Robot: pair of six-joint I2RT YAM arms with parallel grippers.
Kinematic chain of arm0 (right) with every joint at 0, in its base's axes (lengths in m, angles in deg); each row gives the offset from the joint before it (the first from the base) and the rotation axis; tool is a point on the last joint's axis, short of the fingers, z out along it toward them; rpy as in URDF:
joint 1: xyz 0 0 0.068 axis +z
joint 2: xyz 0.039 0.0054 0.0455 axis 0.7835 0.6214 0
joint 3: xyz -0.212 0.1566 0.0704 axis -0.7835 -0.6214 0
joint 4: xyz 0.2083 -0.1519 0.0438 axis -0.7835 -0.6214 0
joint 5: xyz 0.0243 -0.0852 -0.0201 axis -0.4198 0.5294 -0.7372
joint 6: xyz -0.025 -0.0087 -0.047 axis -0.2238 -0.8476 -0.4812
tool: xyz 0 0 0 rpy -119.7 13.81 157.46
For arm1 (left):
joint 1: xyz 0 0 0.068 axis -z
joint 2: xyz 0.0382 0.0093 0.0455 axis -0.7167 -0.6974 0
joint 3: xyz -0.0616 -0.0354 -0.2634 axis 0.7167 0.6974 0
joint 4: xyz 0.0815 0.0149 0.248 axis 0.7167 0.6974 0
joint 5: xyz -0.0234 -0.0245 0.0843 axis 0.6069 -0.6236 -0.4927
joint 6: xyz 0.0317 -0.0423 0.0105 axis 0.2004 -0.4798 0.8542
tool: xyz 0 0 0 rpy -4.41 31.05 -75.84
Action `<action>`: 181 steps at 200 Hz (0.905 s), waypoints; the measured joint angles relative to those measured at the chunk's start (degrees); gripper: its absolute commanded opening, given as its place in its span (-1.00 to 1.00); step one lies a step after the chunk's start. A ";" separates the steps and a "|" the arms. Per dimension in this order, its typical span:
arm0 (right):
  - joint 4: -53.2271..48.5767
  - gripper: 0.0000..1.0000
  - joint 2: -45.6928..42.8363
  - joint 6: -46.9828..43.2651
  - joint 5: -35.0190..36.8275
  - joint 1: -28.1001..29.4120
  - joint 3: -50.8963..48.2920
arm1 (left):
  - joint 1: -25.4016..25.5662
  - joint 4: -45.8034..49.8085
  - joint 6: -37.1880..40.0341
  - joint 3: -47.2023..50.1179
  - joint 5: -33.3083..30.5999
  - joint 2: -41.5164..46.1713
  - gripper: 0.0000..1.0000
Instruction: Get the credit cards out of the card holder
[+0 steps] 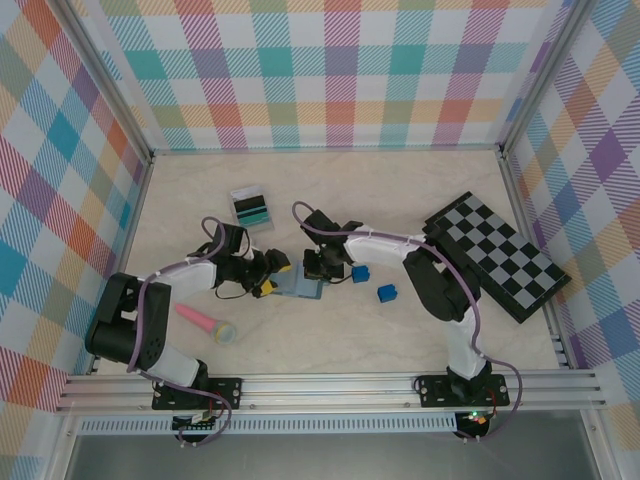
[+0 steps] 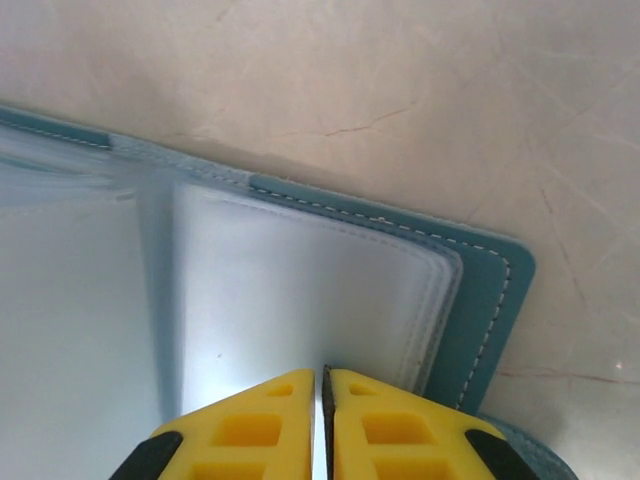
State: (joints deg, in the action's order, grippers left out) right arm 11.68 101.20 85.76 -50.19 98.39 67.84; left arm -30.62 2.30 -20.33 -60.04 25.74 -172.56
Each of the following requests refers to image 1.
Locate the silver credit card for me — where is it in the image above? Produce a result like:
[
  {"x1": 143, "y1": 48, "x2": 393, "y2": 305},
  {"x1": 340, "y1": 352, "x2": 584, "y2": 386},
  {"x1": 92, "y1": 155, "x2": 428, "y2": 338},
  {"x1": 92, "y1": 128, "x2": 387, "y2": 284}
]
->
[{"x1": 228, "y1": 184, "x2": 265, "y2": 201}]

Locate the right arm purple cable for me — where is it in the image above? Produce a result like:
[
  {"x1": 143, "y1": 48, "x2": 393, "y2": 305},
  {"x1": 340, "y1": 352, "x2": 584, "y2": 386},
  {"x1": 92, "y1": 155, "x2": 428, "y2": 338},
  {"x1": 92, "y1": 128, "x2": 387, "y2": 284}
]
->
[{"x1": 291, "y1": 200, "x2": 524, "y2": 444}]

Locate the black grey chessboard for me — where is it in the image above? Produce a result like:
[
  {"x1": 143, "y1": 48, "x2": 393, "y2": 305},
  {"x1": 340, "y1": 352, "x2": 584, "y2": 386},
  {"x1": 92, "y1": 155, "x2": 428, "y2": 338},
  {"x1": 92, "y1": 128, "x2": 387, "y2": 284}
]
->
[{"x1": 422, "y1": 191, "x2": 572, "y2": 324}]

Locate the blue-grey card holder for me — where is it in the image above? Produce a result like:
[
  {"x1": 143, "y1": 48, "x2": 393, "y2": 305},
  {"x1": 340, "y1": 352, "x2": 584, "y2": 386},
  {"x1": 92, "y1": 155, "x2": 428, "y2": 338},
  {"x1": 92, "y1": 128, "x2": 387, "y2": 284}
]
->
[{"x1": 271, "y1": 259, "x2": 327, "y2": 302}]

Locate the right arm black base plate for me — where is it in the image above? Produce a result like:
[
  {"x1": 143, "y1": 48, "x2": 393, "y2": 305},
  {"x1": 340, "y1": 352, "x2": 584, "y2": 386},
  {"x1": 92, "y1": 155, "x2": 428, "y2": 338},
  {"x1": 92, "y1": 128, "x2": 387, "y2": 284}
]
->
[{"x1": 414, "y1": 373, "x2": 511, "y2": 409}]

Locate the aluminium frame post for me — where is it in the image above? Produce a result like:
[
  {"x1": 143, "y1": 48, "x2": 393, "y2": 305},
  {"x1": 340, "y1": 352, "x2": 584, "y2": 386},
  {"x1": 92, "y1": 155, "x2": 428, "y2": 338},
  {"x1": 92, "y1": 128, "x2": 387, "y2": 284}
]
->
[
  {"x1": 499, "y1": 0, "x2": 597, "y2": 156},
  {"x1": 58, "y1": 0, "x2": 154, "y2": 164}
]

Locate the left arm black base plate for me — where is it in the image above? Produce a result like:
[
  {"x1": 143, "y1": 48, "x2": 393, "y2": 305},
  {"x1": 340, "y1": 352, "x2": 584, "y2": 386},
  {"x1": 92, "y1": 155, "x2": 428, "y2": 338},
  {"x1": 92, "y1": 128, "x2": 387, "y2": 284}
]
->
[{"x1": 151, "y1": 377, "x2": 245, "y2": 412}]

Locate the aluminium mounting rail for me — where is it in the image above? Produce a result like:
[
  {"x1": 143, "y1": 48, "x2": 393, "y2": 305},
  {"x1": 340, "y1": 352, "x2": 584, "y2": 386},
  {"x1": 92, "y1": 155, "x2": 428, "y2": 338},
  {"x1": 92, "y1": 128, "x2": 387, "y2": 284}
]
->
[{"x1": 54, "y1": 368, "x2": 609, "y2": 414}]

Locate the teal striped card packet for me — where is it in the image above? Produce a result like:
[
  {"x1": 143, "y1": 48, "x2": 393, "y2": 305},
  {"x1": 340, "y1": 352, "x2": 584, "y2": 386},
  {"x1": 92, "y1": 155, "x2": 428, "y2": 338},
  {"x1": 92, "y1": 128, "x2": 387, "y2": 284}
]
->
[{"x1": 235, "y1": 207, "x2": 271, "y2": 225}]

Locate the slotted grey cable duct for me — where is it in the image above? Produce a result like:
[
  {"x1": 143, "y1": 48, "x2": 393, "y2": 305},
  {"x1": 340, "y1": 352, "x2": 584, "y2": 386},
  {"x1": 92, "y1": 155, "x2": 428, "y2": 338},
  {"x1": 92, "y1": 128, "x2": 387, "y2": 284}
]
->
[{"x1": 77, "y1": 417, "x2": 464, "y2": 436}]

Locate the pink toy microphone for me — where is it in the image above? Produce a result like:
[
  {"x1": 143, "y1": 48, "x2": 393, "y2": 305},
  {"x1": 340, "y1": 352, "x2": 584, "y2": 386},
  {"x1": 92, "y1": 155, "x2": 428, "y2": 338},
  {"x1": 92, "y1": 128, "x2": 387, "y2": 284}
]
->
[{"x1": 175, "y1": 305, "x2": 239, "y2": 346}]

